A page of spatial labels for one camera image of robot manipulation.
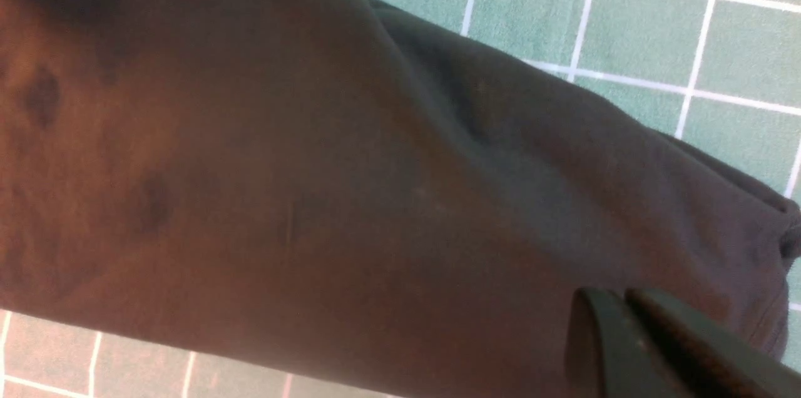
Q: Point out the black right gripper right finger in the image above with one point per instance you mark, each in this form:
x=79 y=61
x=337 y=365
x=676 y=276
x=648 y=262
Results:
x=709 y=359

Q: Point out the gray long-sleeved shirt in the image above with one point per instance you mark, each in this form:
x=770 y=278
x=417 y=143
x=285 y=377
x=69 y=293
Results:
x=343 y=190

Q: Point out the green grid table mat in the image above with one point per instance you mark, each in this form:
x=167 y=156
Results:
x=721 y=74

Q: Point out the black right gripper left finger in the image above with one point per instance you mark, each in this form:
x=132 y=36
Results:
x=609 y=353

